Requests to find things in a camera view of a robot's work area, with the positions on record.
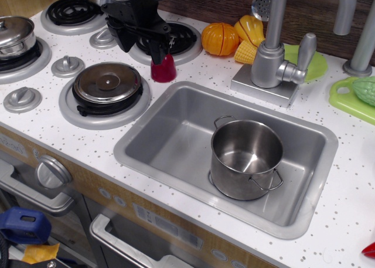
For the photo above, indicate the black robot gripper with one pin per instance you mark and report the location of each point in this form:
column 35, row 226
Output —
column 129, row 20

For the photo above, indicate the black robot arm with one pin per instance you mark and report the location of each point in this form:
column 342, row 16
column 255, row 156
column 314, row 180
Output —
column 129, row 20

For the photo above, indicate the stainless steel pot in sink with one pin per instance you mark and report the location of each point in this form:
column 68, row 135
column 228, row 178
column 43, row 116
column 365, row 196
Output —
column 245, row 158

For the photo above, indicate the lidded steel pot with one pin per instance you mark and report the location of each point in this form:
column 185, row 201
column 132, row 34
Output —
column 17, row 36

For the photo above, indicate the grey toy sink basin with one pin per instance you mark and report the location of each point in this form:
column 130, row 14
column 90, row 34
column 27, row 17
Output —
column 171, row 143

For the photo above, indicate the black coil burner back right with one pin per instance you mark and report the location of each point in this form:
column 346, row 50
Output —
column 185, row 38

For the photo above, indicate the black coil burner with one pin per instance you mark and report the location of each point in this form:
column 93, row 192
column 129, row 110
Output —
column 73, row 12
column 185, row 38

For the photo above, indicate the orange toy pumpkin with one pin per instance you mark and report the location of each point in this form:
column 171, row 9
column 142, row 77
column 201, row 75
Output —
column 219, row 39

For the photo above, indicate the grey stove knob upper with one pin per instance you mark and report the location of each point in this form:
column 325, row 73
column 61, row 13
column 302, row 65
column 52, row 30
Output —
column 102, row 40

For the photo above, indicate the grey stove knob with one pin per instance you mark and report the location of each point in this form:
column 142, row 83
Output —
column 102, row 40
column 68, row 66
column 22, row 100

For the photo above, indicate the steel lid on burner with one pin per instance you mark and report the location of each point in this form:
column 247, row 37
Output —
column 108, row 82

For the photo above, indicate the yellow toy corn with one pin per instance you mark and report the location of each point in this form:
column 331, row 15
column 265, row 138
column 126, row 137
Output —
column 245, row 53

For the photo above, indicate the black coil burner back left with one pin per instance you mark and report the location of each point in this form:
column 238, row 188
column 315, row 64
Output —
column 73, row 12

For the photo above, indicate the grey stove knob middle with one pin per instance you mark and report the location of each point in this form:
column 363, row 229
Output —
column 68, row 66

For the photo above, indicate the black burner front right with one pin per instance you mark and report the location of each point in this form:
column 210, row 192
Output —
column 86, row 108

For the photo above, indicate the silver toy faucet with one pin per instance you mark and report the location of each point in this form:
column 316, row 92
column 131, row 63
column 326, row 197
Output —
column 271, row 77

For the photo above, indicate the silver slotted ladle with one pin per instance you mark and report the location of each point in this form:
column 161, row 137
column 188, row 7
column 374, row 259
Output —
column 261, row 9

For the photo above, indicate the grey stove knob left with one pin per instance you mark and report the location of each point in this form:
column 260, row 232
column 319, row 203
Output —
column 22, row 100

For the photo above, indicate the light green plate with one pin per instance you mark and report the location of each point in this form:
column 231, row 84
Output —
column 317, row 67

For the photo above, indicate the black burner front left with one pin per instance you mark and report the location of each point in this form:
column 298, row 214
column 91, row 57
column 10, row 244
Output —
column 21, row 61

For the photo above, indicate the grey oven dial knob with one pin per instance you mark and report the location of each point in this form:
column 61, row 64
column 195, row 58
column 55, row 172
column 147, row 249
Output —
column 51, row 174

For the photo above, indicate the green cutting board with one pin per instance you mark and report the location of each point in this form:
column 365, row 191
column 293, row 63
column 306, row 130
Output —
column 343, row 97

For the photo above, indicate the green toy bitter gourd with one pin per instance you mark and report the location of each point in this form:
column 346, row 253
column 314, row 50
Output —
column 364, row 89

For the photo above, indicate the blue clamp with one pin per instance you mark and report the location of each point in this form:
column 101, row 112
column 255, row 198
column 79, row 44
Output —
column 25, row 226

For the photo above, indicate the yellow tape piece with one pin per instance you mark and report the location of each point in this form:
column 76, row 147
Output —
column 40, row 253

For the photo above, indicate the red toy piece at edge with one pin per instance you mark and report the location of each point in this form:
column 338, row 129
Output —
column 369, row 251

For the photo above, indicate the grey left door handle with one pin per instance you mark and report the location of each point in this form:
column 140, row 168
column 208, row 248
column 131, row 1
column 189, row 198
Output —
column 57, row 206

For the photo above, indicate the grey post with base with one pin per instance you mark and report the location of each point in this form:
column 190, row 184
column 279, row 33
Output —
column 359, row 65

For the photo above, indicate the grey oven door handle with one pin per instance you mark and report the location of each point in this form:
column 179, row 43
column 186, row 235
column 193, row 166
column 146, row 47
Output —
column 127, row 253

